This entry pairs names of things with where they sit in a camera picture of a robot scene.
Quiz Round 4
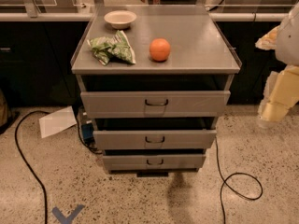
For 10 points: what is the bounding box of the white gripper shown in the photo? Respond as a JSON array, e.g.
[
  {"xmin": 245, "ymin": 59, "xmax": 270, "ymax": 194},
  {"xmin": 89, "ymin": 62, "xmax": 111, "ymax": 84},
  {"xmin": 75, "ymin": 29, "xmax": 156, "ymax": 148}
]
[{"xmin": 255, "ymin": 27, "xmax": 299, "ymax": 122}]

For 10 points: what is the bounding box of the grey drawer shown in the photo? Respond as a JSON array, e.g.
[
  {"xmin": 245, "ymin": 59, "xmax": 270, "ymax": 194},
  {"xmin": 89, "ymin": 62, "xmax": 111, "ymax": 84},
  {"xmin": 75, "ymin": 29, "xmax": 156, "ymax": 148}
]
[
  {"xmin": 103, "ymin": 154, "xmax": 206, "ymax": 171},
  {"xmin": 93, "ymin": 130, "xmax": 216, "ymax": 150},
  {"xmin": 81, "ymin": 91, "xmax": 230, "ymax": 119}
]

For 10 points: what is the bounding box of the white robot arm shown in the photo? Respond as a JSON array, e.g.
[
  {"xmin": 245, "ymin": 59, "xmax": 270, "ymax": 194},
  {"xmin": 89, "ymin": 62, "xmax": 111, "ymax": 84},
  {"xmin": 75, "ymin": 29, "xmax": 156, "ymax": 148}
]
[{"xmin": 255, "ymin": 3, "xmax": 299, "ymax": 127}]

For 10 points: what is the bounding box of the grey metal drawer cabinet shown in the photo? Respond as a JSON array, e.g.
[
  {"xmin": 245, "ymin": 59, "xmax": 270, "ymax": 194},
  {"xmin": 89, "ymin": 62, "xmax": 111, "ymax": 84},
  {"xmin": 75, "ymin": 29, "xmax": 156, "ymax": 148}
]
[{"xmin": 72, "ymin": 6, "xmax": 240, "ymax": 173}]

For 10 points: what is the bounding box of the grey top drawer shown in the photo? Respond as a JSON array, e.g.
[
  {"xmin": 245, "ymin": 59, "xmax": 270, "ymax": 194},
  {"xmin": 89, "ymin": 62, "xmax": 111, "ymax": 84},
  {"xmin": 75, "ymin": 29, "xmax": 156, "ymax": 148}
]
[{"xmin": 81, "ymin": 91, "xmax": 230, "ymax": 119}]

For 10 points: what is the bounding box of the grey bottom drawer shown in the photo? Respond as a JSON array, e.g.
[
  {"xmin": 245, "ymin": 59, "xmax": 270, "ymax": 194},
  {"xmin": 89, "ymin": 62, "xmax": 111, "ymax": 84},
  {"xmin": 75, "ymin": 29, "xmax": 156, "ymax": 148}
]
[{"xmin": 103, "ymin": 154, "xmax": 206, "ymax": 171}]

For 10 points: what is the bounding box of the orange fruit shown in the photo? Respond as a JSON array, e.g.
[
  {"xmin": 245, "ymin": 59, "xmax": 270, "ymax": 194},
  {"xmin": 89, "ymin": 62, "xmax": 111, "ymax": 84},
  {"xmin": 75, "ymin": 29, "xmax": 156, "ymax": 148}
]
[{"xmin": 149, "ymin": 38, "xmax": 171, "ymax": 62}]

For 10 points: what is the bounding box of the green chip bag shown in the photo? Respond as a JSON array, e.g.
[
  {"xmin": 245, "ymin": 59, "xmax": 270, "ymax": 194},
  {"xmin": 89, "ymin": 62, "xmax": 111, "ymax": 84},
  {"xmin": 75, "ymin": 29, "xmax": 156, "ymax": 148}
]
[{"xmin": 87, "ymin": 30, "xmax": 135, "ymax": 66}]

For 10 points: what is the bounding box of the white paper bowl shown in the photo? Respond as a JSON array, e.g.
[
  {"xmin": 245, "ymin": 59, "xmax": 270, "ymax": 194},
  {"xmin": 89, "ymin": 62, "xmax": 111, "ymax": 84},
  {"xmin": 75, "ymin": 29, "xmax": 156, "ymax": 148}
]
[{"xmin": 104, "ymin": 10, "xmax": 136, "ymax": 29}]

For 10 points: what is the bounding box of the blue box on floor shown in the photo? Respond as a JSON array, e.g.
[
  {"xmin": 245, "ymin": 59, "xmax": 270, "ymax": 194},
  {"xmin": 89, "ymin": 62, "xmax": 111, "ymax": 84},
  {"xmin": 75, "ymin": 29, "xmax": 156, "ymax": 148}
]
[{"xmin": 81, "ymin": 123, "xmax": 94, "ymax": 144}]

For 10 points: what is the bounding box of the white paper sheet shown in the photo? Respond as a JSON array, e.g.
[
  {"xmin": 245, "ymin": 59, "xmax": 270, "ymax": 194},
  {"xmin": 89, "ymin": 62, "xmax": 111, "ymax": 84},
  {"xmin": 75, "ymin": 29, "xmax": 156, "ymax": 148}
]
[{"xmin": 39, "ymin": 106, "xmax": 77, "ymax": 138}]

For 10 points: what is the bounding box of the blue tape floor marker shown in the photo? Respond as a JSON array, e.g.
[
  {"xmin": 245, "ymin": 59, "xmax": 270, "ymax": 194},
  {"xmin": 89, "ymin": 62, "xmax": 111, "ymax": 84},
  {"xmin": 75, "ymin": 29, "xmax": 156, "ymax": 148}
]
[{"xmin": 51, "ymin": 204, "xmax": 86, "ymax": 224}]

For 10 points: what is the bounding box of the black cable right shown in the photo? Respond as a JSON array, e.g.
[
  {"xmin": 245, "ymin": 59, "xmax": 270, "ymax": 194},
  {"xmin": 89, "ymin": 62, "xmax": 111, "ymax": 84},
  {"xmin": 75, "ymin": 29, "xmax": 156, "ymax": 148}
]
[{"xmin": 214, "ymin": 137, "xmax": 263, "ymax": 224}]

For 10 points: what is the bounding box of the black cable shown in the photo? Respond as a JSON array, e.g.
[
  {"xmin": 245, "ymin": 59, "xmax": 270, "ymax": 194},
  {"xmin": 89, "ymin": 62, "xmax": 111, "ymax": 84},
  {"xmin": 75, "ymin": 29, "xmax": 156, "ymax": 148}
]
[
  {"xmin": 214, "ymin": 137, "xmax": 263, "ymax": 224},
  {"xmin": 14, "ymin": 110, "xmax": 50, "ymax": 224}
]

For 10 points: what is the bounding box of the black cable left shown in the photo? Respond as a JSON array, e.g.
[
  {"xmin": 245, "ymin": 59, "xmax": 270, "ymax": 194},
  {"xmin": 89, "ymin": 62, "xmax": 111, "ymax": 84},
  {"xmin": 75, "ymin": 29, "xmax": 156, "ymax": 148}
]
[{"xmin": 14, "ymin": 110, "xmax": 50, "ymax": 224}]

